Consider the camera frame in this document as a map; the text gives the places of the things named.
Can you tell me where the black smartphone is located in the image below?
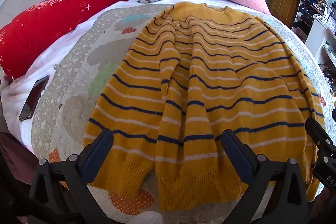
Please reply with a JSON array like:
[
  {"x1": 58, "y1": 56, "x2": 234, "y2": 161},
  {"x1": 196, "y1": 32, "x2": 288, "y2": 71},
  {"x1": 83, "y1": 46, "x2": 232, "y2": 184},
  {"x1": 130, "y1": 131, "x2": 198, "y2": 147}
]
[{"x1": 19, "y1": 75, "x2": 50, "y2": 122}]

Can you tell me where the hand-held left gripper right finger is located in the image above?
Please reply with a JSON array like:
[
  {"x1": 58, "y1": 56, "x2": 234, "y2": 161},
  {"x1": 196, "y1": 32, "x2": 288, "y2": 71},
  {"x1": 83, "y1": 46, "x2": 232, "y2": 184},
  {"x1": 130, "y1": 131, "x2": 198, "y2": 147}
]
[{"x1": 220, "y1": 130, "x2": 309, "y2": 224}]

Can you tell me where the heart patterned quilt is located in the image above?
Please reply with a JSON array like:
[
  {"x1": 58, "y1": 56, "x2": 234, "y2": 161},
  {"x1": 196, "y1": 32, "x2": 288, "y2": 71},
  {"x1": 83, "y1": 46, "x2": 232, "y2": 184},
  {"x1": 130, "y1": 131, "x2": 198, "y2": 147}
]
[{"x1": 31, "y1": 1, "x2": 332, "y2": 224}]

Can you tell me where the yellow striped knit sweater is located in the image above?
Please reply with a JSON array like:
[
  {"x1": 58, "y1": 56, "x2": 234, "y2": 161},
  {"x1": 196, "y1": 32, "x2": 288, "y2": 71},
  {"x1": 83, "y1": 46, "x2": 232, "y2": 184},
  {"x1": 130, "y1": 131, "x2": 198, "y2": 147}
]
[{"x1": 83, "y1": 2, "x2": 326, "y2": 211}]

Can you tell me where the dark red cloth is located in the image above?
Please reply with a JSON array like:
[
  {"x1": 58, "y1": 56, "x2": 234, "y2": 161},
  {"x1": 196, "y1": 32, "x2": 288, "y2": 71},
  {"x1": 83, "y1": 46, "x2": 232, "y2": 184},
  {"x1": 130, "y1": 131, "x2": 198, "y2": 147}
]
[{"x1": 0, "y1": 132, "x2": 40, "y2": 189}]

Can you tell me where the white shelf unit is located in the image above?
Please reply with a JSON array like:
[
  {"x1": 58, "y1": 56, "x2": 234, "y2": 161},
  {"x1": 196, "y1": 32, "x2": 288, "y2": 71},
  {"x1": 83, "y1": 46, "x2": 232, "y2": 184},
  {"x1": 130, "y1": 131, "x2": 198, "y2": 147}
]
[{"x1": 290, "y1": 0, "x2": 336, "y2": 109}]

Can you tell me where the red patterned blanket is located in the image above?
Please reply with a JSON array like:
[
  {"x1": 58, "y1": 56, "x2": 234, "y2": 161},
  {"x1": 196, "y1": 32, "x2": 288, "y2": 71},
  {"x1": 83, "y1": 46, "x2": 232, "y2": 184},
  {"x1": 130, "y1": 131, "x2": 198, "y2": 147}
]
[{"x1": 0, "y1": 0, "x2": 158, "y2": 81}]

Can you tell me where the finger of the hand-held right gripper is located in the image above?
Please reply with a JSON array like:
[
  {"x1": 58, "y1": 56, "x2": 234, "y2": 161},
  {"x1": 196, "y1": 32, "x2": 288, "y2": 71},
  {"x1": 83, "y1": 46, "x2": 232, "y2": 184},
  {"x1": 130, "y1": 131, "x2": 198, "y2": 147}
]
[{"x1": 304, "y1": 117, "x2": 334, "y2": 151}]

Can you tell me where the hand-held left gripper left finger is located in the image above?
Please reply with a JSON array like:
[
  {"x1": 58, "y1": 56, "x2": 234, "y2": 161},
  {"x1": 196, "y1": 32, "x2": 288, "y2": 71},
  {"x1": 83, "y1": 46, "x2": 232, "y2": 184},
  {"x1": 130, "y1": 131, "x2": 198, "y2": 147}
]
[{"x1": 28, "y1": 129, "x2": 116, "y2": 224}]

